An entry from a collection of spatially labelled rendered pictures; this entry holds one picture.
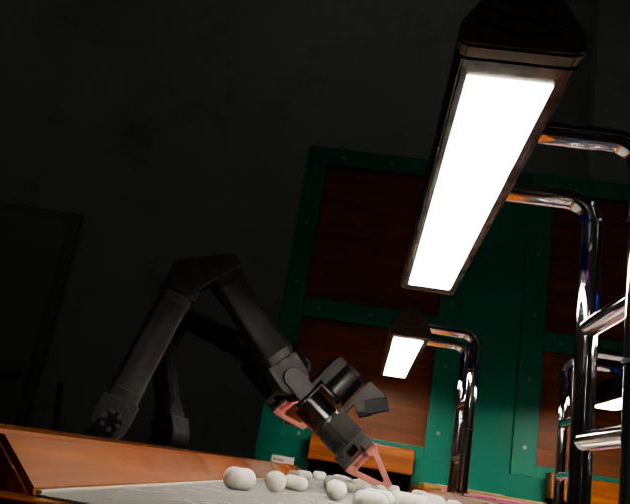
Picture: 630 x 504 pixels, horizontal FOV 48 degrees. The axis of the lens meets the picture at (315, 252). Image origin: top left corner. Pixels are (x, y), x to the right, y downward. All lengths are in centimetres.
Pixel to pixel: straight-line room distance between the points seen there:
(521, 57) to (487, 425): 178
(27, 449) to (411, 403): 184
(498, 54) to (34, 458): 36
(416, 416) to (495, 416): 23
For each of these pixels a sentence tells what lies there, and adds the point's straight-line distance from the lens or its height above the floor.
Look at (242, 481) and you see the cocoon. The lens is 67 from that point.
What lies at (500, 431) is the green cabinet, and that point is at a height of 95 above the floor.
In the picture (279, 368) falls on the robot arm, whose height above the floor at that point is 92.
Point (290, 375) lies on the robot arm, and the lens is 123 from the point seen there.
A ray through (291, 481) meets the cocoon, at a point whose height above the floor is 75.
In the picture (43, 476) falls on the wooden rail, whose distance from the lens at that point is 38.
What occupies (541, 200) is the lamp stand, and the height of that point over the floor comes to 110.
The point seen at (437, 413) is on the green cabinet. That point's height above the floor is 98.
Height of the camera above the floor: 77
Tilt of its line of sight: 17 degrees up
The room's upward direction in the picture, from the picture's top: 10 degrees clockwise
